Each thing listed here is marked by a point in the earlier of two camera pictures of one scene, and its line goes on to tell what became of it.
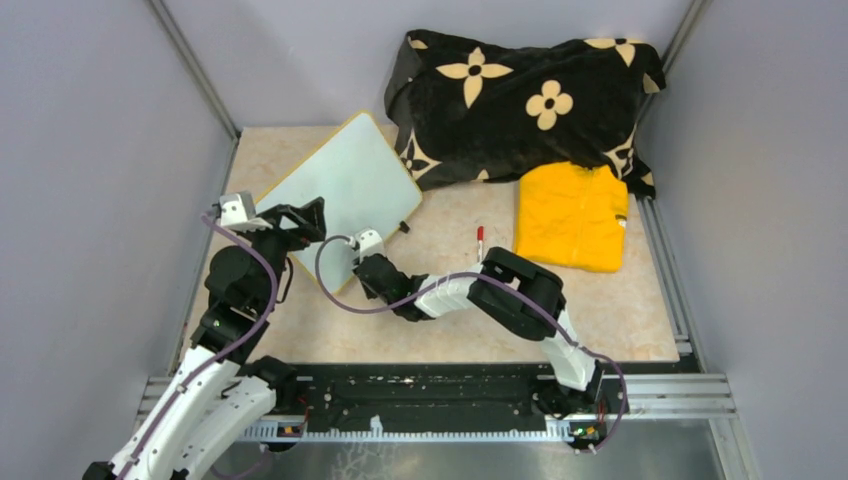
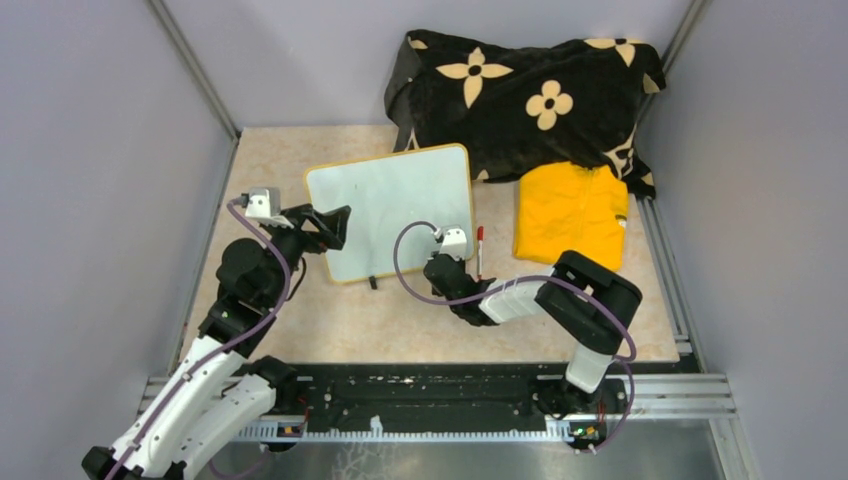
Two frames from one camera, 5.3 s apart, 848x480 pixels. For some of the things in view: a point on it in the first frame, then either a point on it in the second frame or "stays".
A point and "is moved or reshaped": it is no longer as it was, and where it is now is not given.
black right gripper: x=370 y=293 -> x=460 y=262
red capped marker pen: x=480 y=237 stays
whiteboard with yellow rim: x=362 y=182 is moved or reshaped
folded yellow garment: x=571 y=215 stays
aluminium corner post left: x=201 y=75 stays
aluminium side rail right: x=674 y=292 stays
